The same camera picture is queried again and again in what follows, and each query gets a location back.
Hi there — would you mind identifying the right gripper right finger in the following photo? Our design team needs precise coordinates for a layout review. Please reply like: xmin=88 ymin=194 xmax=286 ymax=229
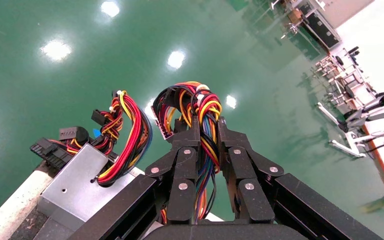
xmin=218 ymin=116 xmax=383 ymax=240

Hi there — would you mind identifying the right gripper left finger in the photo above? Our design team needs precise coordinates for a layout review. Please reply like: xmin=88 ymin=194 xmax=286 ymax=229
xmin=67 ymin=115 xmax=201 ymax=240

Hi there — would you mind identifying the black flight case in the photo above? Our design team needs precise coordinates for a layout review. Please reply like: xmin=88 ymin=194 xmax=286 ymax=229
xmin=297 ymin=6 xmax=343 ymax=51

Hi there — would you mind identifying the short white rack pipe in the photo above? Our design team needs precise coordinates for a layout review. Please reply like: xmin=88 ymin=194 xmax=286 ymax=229
xmin=0 ymin=161 xmax=54 ymax=240

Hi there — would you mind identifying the white metal frame rack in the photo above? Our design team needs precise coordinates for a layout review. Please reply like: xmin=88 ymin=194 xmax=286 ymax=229
xmin=312 ymin=46 xmax=377 ymax=110

